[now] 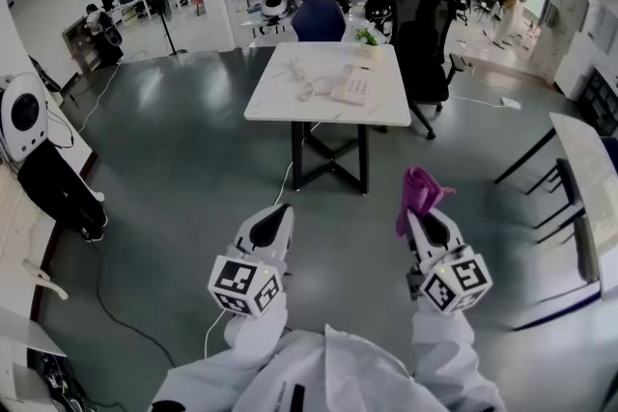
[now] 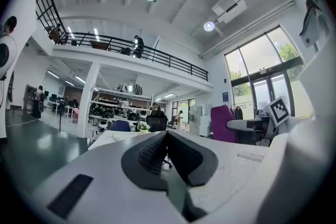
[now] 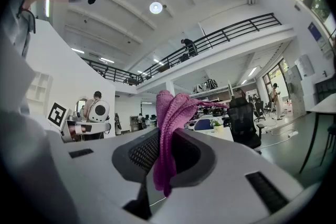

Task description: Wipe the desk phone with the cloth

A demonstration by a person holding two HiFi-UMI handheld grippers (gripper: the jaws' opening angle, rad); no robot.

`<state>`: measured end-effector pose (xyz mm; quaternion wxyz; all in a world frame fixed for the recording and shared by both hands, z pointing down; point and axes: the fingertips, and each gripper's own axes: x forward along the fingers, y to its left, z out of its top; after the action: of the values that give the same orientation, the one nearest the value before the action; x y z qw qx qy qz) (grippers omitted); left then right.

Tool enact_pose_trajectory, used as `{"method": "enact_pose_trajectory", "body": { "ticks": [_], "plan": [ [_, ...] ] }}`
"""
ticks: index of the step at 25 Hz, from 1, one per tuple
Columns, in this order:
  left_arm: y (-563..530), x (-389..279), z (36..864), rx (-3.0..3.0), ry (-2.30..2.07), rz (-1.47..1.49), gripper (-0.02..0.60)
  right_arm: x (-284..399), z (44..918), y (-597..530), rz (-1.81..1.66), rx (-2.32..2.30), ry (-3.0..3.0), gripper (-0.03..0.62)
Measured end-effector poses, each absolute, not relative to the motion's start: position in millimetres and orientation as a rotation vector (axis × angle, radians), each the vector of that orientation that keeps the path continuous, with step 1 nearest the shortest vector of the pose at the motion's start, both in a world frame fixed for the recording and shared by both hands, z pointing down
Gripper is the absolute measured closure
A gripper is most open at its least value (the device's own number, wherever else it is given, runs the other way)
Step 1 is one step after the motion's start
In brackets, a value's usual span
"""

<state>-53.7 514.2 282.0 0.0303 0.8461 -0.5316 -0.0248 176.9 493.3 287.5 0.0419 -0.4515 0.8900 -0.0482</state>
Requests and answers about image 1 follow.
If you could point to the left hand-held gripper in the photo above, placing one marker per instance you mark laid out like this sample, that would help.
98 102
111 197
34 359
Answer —
241 284

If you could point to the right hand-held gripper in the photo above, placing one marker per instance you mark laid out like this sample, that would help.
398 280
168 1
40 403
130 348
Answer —
454 284

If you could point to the purple cloth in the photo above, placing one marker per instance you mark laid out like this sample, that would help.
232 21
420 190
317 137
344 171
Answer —
417 188

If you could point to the white desk telephone base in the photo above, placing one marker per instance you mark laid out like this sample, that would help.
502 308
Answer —
352 87

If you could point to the person's right forearm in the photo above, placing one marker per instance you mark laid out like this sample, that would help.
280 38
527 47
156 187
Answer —
441 342

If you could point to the person's left forearm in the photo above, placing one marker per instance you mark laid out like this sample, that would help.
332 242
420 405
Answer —
256 337

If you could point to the white telephone handset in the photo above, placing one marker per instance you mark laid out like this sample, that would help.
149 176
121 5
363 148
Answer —
299 70

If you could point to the grey backed chair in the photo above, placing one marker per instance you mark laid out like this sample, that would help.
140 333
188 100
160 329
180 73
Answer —
586 251

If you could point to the person's white coat torso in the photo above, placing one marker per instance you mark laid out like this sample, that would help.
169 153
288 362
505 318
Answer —
338 376

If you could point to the white power strip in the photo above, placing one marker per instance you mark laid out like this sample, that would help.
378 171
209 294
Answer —
511 102

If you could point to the white side table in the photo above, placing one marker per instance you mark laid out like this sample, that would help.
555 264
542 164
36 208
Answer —
594 169

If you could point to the white pot with artificial flowers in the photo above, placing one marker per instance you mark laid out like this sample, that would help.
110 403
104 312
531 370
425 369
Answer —
371 50

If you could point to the black mesh office chair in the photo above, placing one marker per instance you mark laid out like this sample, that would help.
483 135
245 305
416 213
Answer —
420 38

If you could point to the blue chair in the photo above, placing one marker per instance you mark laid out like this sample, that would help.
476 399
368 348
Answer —
318 21

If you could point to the white curved chair armrest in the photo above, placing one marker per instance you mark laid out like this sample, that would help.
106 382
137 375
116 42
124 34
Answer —
48 285

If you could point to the speckled grey cabinet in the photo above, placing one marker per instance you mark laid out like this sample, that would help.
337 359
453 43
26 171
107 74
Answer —
550 48

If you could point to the white cabinet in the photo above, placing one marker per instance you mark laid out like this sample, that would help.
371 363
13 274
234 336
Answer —
577 63

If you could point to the black standing floor fan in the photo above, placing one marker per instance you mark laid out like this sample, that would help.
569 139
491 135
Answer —
169 29

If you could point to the light wooden desk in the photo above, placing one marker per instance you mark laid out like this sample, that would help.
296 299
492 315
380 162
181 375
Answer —
19 227

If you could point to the white low desk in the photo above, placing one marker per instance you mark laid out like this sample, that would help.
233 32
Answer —
24 333

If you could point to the grey metal cabinet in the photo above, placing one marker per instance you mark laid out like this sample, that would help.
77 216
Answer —
79 46

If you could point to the white round-faced device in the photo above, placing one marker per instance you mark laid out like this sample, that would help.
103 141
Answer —
24 111

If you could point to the black cross table frame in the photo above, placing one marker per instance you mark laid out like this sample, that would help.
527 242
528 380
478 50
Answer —
299 149

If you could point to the black metal frame chair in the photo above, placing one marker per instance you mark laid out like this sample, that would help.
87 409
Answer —
565 178

